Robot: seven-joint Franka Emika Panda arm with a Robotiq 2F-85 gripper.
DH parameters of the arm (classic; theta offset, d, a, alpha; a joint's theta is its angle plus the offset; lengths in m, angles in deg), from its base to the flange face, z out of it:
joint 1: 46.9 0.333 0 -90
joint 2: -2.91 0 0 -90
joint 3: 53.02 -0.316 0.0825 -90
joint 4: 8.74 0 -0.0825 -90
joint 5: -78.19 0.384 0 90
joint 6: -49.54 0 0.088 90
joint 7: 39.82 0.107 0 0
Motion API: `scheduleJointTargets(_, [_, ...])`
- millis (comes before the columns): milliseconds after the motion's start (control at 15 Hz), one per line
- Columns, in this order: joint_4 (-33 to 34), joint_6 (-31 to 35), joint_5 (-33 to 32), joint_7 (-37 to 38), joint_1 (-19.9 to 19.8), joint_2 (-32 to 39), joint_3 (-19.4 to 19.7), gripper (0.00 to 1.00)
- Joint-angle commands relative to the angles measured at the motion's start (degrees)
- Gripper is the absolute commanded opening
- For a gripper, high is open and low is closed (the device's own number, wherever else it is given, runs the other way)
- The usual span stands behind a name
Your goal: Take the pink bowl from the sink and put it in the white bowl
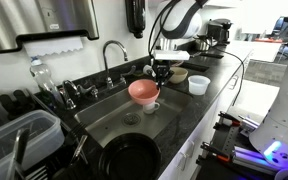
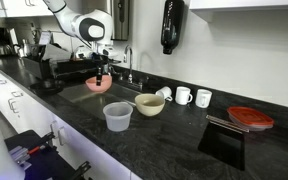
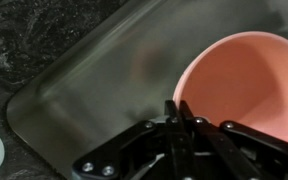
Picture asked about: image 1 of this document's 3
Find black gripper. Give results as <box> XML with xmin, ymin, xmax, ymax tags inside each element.
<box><xmin>151</xmin><ymin>59</ymin><xmax>174</xmax><ymax>90</ymax></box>

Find pink bowl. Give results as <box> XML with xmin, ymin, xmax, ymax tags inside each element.
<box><xmin>127</xmin><ymin>78</ymin><xmax>161</xmax><ymax>105</ymax></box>

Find beige bowl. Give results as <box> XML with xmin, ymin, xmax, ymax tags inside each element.
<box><xmin>168</xmin><ymin>67</ymin><xmax>189</xmax><ymax>85</ymax></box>

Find stainless steel sink basin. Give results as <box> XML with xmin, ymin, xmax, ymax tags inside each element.
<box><xmin>73</xmin><ymin>79</ymin><xmax>193</xmax><ymax>148</ymax></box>

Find white mug lying sideways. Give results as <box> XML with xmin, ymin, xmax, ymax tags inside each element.
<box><xmin>142</xmin><ymin>64</ymin><xmax>155</xmax><ymax>78</ymax></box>

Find yellow green sponge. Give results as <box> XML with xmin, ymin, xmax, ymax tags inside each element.
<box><xmin>132</xmin><ymin>70</ymin><xmax>145</xmax><ymax>78</ymax></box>

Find chrome faucet lever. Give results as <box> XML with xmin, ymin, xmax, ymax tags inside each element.
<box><xmin>118</xmin><ymin>65</ymin><xmax>137</xmax><ymax>85</ymax></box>

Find translucent plastic cup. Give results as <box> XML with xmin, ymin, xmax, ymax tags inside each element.
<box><xmin>187</xmin><ymin>75</ymin><xmax>211</xmax><ymax>96</ymax></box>

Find steel pot by coffee maker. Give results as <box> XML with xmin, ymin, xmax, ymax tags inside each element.
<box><xmin>194</xmin><ymin>34</ymin><xmax>217</xmax><ymax>52</ymax></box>

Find chrome gooseneck faucet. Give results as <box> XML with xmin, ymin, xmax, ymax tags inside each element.
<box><xmin>102</xmin><ymin>39</ymin><xmax>130</xmax><ymax>90</ymax></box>

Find white base cabinet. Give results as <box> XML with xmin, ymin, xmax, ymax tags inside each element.
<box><xmin>157</xmin><ymin>49</ymin><xmax>255</xmax><ymax>180</ymax></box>

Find black coffee maker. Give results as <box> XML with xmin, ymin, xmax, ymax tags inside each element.
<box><xmin>206</xmin><ymin>18</ymin><xmax>233</xmax><ymax>46</ymax></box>

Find small chrome tap lever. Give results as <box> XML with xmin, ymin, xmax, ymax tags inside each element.
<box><xmin>76</xmin><ymin>84</ymin><xmax>99</xmax><ymax>100</ymax></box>

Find red black clamp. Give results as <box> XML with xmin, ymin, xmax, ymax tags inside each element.
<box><xmin>216</xmin><ymin>111</ymin><xmax>242</xmax><ymax>128</ymax></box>
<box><xmin>199</xmin><ymin>141</ymin><xmax>233</xmax><ymax>164</ymax></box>

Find black frying pan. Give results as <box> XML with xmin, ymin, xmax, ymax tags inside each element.
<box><xmin>98</xmin><ymin>132</ymin><xmax>162</xmax><ymax>180</ymax></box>

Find black robot cart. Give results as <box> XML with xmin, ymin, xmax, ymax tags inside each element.
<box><xmin>195</xmin><ymin>109</ymin><xmax>278</xmax><ymax>180</ymax></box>

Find small chrome tap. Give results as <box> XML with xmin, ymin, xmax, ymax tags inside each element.
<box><xmin>57</xmin><ymin>79</ymin><xmax>82</xmax><ymax>111</ymax></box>

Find silver metal cylinder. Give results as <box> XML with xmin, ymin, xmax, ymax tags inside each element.
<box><xmin>238</xmin><ymin>114</ymin><xmax>262</xmax><ymax>132</ymax></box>

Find black dish rack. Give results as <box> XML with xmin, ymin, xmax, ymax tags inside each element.
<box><xmin>23</xmin><ymin>89</ymin><xmax>100</xmax><ymax>180</ymax></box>

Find metal tongs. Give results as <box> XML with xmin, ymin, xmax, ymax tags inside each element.
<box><xmin>67</xmin><ymin>134</ymin><xmax>89</xmax><ymax>167</ymax></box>

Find red flat tray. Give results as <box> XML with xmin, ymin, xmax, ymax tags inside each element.
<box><xmin>253</xmin><ymin>37</ymin><xmax>283</xmax><ymax>44</ymax></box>

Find white paper towel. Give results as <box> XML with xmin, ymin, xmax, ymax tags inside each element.
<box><xmin>23</xmin><ymin>36</ymin><xmax>84</xmax><ymax>58</ymax></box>

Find clear plastic water bottle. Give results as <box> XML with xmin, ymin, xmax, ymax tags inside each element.
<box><xmin>28</xmin><ymin>57</ymin><xmax>63</xmax><ymax>104</ymax></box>

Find aluminium profile bar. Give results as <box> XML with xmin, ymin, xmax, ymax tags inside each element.
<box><xmin>232</xmin><ymin>145</ymin><xmax>280</xmax><ymax>176</ymax></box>

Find blue office chair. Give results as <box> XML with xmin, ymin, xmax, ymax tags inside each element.
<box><xmin>271</xmin><ymin>15</ymin><xmax>287</xmax><ymax>36</ymax></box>

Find black peg drying rack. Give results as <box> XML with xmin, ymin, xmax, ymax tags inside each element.
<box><xmin>0</xmin><ymin>89</ymin><xmax>37</xmax><ymax>119</ymax></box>

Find clear plastic storage container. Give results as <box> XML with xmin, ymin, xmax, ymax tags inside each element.
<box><xmin>0</xmin><ymin>109</ymin><xmax>66</xmax><ymax>180</ymax></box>

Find steel paper towel dispenser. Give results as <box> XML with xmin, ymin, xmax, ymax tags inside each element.
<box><xmin>0</xmin><ymin>0</ymin><xmax>100</xmax><ymax>55</ymax></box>

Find black kitchen utensil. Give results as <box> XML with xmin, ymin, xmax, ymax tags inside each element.
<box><xmin>5</xmin><ymin>128</ymin><xmax>31</xmax><ymax>180</ymax></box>

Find white mug with handle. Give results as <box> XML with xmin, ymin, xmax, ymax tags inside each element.
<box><xmin>142</xmin><ymin>101</ymin><xmax>161</xmax><ymax>115</ymax></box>

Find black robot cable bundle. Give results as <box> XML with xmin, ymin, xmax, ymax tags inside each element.
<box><xmin>147</xmin><ymin>0</ymin><xmax>182</xmax><ymax>58</ymax></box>

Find black power cable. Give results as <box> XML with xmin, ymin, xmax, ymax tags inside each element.
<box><xmin>207</xmin><ymin>36</ymin><xmax>246</xmax><ymax>107</ymax></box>

